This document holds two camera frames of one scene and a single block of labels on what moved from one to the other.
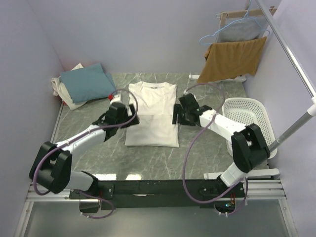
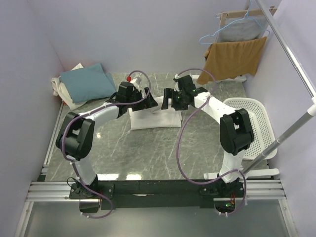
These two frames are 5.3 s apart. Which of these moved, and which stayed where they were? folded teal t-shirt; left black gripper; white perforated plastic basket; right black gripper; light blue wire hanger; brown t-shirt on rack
Moved: left black gripper; right black gripper
Stayed: folded teal t-shirt; brown t-shirt on rack; white perforated plastic basket; light blue wire hanger
